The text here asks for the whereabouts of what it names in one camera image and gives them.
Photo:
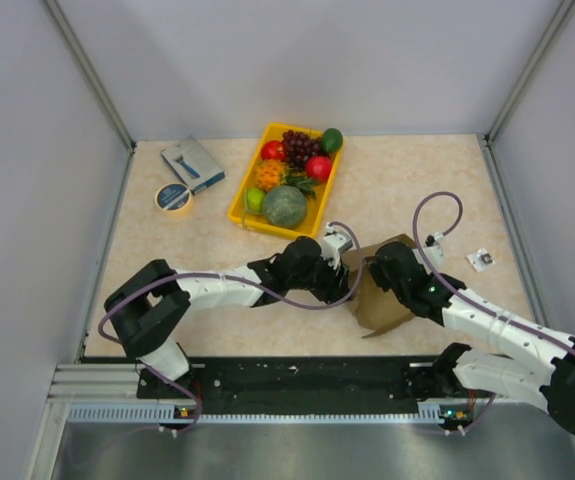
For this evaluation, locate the orange pineapple fruit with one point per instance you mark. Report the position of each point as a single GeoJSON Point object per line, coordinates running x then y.
{"type": "Point", "coordinates": [270, 174]}

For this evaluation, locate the dark red grape bunch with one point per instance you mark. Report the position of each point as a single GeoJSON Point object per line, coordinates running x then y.
{"type": "Point", "coordinates": [299, 147]}

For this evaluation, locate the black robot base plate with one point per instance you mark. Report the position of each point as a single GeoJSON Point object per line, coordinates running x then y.
{"type": "Point", "coordinates": [316, 385]}

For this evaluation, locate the green avocado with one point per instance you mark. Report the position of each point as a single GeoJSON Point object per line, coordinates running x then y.
{"type": "Point", "coordinates": [331, 140]}

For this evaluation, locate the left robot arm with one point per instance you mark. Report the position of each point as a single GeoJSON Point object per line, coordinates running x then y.
{"type": "Point", "coordinates": [146, 309]}

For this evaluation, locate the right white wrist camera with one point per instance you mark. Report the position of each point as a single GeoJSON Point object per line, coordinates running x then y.
{"type": "Point", "coordinates": [434, 250]}

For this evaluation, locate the yellow plastic tray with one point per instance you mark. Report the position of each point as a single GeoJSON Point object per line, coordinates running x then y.
{"type": "Point", "coordinates": [256, 222]}

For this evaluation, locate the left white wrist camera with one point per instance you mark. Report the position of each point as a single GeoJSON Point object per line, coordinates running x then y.
{"type": "Point", "coordinates": [334, 243]}

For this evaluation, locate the red pomegranate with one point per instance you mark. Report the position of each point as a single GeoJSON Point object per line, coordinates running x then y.
{"type": "Point", "coordinates": [319, 168]}

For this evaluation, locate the grey slotted cable duct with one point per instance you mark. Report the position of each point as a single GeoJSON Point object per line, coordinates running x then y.
{"type": "Point", "coordinates": [150, 413]}

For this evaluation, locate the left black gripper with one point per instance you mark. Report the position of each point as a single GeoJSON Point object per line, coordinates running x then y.
{"type": "Point", "coordinates": [336, 286]}

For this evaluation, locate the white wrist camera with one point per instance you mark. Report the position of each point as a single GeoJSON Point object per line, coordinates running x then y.
{"type": "Point", "coordinates": [434, 250]}
{"type": "Point", "coordinates": [334, 243]}

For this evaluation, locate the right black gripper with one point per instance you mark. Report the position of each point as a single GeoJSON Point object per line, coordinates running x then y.
{"type": "Point", "coordinates": [377, 272]}

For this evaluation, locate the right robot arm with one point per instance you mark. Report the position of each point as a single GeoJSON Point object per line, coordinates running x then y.
{"type": "Point", "coordinates": [532, 364]}

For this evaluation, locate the green cantaloupe melon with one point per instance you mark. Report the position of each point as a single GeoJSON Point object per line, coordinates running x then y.
{"type": "Point", "coordinates": [285, 206]}

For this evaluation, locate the small white tag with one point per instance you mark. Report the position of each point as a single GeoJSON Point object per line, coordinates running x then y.
{"type": "Point", "coordinates": [481, 260]}

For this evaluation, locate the red apple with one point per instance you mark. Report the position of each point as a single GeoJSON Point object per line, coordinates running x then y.
{"type": "Point", "coordinates": [273, 150]}

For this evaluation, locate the razor package box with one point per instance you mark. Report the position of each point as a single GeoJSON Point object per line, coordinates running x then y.
{"type": "Point", "coordinates": [194, 166]}

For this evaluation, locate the masking tape roll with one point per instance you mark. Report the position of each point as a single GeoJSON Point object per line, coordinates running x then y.
{"type": "Point", "coordinates": [174, 199]}

